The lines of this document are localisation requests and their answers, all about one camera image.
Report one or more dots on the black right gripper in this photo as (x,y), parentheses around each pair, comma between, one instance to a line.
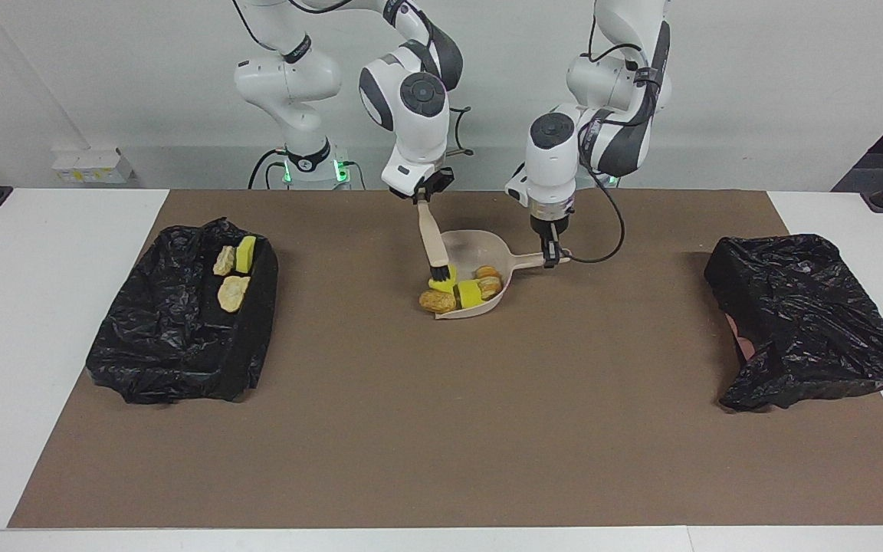
(432,185)

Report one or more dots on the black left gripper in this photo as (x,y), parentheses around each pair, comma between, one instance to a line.
(550,228)

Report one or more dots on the beige brush black bristles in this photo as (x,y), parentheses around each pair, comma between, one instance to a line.
(432,238)

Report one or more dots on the beige plastic dustpan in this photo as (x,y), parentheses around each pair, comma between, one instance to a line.
(468,249)

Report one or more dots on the pale bread chunk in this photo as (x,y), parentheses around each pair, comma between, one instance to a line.
(490,287)

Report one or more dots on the yellow notched sponge piece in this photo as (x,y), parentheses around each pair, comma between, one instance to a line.
(441,285)

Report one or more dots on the green and yellow sponge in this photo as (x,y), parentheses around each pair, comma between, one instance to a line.
(471,294)

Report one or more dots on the brown oval croquette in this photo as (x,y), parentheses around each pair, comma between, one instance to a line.
(438,302)

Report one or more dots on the yellow wedge sponge piece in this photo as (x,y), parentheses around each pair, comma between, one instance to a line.
(245,254)

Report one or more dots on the orange striped bread piece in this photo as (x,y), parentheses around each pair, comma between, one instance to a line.
(233,294)
(224,261)

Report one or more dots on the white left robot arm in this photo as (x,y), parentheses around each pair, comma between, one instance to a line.
(553,169)

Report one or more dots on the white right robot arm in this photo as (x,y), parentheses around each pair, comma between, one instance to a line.
(415,146)

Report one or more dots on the pink plastic bin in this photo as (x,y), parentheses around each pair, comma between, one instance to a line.
(740,341)

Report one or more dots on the black bag with pink bin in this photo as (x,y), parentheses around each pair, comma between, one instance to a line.
(809,322)

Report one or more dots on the black trash bag bin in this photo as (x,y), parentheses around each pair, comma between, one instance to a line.
(165,345)

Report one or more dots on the brown table mat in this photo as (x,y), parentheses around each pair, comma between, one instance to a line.
(441,475)

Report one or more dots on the white wall power strip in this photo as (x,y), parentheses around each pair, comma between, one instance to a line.
(93,165)

